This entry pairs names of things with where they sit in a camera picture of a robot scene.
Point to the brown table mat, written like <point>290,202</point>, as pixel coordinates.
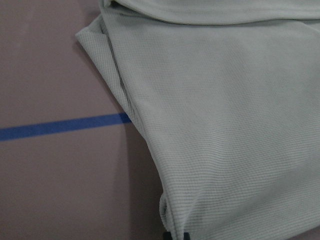
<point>72,167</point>

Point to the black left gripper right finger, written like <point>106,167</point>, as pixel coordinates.
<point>186,234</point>

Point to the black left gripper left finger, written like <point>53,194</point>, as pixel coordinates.
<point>167,235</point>

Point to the olive green long-sleeve shirt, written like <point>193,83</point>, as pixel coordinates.
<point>226,94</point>

